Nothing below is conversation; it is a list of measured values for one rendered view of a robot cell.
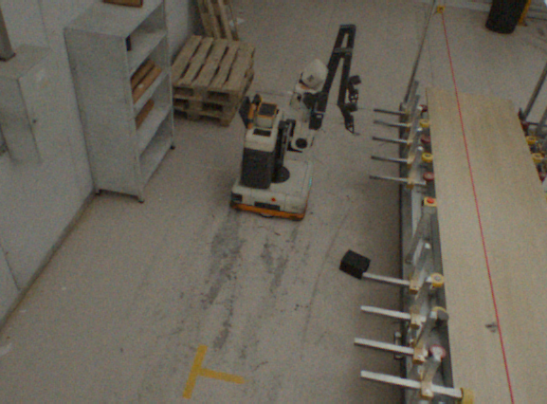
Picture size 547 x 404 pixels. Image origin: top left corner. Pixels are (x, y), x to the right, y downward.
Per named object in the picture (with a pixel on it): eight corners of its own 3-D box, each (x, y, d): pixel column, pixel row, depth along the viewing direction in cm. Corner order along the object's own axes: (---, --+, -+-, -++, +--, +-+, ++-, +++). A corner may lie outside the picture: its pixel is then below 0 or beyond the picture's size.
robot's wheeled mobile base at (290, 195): (228, 210, 457) (229, 188, 441) (245, 168, 505) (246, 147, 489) (303, 223, 452) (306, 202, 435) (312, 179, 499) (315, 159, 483)
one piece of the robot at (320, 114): (302, 128, 410) (306, 105, 396) (307, 111, 431) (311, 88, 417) (322, 132, 409) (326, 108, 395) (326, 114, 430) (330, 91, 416)
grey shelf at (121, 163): (95, 194, 463) (62, 27, 361) (134, 140, 531) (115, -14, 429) (142, 203, 459) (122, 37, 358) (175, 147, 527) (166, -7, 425)
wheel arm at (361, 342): (353, 346, 269) (355, 341, 266) (354, 340, 271) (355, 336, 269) (437, 363, 265) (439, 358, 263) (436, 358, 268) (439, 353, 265)
